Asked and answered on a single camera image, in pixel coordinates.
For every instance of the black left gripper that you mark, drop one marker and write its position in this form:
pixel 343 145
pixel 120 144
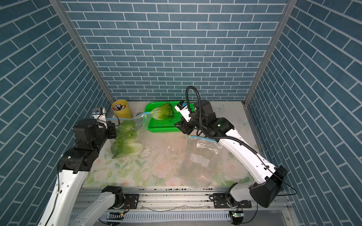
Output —
pixel 111 127

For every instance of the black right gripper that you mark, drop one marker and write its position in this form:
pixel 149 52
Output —
pixel 185 126

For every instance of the chinese cabbage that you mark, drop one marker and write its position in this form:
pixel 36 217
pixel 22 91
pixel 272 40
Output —
pixel 120 149
pixel 127 132
pixel 163 112

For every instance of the clear zipper bag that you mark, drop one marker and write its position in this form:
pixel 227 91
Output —
pixel 143 121
pixel 202 165

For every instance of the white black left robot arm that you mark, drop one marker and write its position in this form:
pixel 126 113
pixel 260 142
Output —
pixel 72 170

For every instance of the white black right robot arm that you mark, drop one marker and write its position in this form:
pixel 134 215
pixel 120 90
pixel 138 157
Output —
pixel 268 178

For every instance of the green plastic basket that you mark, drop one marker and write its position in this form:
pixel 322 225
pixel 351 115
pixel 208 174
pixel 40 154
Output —
pixel 166 119

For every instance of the yellow pen cup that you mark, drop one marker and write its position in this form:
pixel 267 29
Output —
pixel 121 109

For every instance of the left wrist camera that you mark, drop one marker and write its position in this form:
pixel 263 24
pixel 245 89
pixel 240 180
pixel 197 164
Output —
pixel 99 114

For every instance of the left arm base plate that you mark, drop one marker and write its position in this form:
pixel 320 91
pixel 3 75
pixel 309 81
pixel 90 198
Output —
pixel 130 202

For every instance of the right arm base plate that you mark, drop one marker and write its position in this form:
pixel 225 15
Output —
pixel 223 201

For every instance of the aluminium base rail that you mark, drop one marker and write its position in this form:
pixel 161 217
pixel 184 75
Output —
pixel 183 206

